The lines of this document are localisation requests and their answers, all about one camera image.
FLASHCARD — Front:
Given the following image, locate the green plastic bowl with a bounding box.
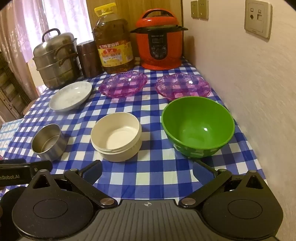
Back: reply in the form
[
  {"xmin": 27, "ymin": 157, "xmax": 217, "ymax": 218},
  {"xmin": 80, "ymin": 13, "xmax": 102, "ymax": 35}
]
[{"xmin": 161, "ymin": 96, "xmax": 235, "ymax": 158}]

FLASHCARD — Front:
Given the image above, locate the blue white checkered tablecloth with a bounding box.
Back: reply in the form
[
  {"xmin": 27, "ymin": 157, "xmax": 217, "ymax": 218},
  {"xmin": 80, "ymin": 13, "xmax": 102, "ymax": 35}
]
[{"xmin": 0, "ymin": 56, "xmax": 269, "ymax": 202}]

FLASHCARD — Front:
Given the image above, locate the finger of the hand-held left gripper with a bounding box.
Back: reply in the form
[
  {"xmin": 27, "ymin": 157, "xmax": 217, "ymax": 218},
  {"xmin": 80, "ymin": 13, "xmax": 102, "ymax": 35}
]
[{"xmin": 0, "ymin": 159, "xmax": 53, "ymax": 173}]

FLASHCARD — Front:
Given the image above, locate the brown metal canister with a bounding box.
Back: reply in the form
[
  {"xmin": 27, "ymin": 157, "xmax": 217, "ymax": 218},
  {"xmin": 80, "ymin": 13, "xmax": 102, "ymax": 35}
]
[{"xmin": 76, "ymin": 40, "xmax": 103, "ymax": 78}]

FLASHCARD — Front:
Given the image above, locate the small stainless steel bowl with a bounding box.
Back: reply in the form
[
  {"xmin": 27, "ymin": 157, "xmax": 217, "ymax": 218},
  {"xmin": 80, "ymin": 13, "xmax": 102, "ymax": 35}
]
[{"xmin": 31, "ymin": 123, "xmax": 68, "ymax": 162}]

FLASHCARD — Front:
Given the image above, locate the large beige wall socket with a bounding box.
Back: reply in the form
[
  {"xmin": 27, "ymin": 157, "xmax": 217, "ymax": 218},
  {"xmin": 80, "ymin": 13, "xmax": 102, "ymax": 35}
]
[{"xmin": 244, "ymin": 0, "xmax": 272, "ymax": 39}]

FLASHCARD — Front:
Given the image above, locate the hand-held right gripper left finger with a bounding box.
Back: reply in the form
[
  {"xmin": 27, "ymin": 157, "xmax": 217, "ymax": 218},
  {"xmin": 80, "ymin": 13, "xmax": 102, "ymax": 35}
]
[{"xmin": 26, "ymin": 160, "xmax": 118, "ymax": 208}]

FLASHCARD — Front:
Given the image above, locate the stainless steel steamer pot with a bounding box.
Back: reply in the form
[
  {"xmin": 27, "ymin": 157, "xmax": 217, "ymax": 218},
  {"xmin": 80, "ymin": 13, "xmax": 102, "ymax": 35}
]
[{"xmin": 32, "ymin": 28, "xmax": 79, "ymax": 90}]

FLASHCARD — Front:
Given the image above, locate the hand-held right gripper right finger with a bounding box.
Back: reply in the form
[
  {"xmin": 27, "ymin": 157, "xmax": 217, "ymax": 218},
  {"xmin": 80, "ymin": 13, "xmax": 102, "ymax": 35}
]
[{"xmin": 178, "ymin": 160, "xmax": 270, "ymax": 208}]

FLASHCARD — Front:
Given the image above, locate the dark folding rack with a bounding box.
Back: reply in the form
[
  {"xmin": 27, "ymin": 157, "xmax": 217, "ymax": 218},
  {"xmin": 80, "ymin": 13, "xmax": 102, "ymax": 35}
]
[{"xmin": 0, "ymin": 51, "xmax": 31, "ymax": 121}]

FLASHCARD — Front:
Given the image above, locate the red electric pressure cooker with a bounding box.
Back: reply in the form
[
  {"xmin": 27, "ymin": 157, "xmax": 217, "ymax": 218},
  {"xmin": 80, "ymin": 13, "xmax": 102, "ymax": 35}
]
[{"xmin": 130, "ymin": 9, "xmax": 189, "ymax": 70}]

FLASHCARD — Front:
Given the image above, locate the white ceramic plate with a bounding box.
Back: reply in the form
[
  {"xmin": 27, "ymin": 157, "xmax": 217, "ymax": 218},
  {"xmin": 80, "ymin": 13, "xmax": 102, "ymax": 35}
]
[{"xmin": 48, "ymin": 81, "xmax": 92, "ymax": 112}]

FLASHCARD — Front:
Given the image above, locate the large cooking oil bottle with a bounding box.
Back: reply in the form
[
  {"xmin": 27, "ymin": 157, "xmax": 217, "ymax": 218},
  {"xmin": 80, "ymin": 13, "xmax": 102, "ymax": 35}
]
[{"xmin": 92, "ymin": 2, "xmax": 135, "ymax": 74}]

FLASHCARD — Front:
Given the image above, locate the purple glass plate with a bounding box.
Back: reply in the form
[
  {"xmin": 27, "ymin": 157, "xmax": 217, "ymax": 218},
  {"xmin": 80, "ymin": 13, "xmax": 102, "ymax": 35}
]
[
  {"xmin": 98, "ymin": 71, "xmax": 148, "ymax": 97},
  {"xmin": 155, "ymin": 73, "xmax": 211, "ymax": 100}
]

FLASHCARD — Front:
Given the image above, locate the sheer pink curtain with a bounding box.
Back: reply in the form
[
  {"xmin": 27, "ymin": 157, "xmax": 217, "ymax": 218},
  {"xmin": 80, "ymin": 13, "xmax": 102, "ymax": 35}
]
[{"xmin": 0, "ymin": 0, "xmax": 89, "ymax": 63}]

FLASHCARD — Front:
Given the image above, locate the wooden cabinet panel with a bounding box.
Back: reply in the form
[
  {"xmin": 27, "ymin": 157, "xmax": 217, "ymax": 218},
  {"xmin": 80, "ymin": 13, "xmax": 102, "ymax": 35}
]
[{"xmin": 85, "ymin": 0, "xmax": 183, "ymax": 58}]

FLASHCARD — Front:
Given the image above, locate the cream plastic bowl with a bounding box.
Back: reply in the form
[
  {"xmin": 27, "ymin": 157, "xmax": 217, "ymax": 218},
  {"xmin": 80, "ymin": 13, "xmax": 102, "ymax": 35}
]
[{"xmin": 90, "ymin": 112, "xmax": 142, "ymax": 162}]

